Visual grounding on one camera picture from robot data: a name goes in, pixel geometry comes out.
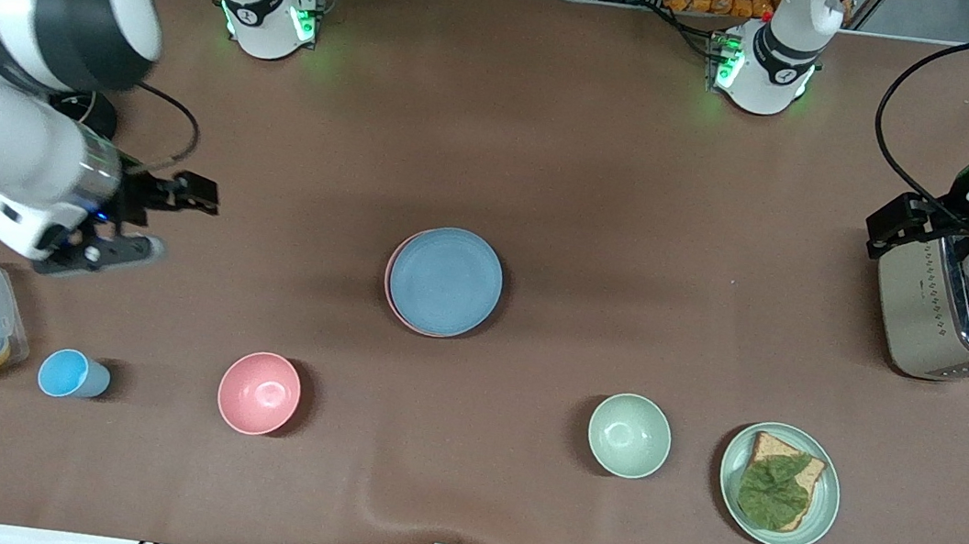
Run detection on green lettuce leaf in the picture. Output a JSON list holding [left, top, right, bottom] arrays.
[[733, 447, 816, 536]]

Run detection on pink bowl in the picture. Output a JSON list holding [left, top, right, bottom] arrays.
[[213, 346, 306, 441]]

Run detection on toast slice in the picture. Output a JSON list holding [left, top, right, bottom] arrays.
[[738, 430, 830, 538]]

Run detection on blue plate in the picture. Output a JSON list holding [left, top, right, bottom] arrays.
[[384, 221, 510, 343]]

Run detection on pink plate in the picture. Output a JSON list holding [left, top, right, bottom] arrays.
[[378, 233, 489, 343]]

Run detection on beige chrome toaster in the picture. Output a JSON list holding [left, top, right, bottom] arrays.
[[864, 202, 969, 386]]

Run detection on black saucepan blue handle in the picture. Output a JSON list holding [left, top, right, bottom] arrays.
[[0, 77, 125, 211]]

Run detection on brown table cover mat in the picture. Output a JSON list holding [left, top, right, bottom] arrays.
[[0, 0, 969, 544]]

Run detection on green plate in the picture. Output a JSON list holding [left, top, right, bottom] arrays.
[[711, 416, 850, 544]]

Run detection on blue cup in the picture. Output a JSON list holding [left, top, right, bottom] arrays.
[[35, 345, 115, 404]]

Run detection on green bowl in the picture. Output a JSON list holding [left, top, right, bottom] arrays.
[[582, 389, 678, 484]]

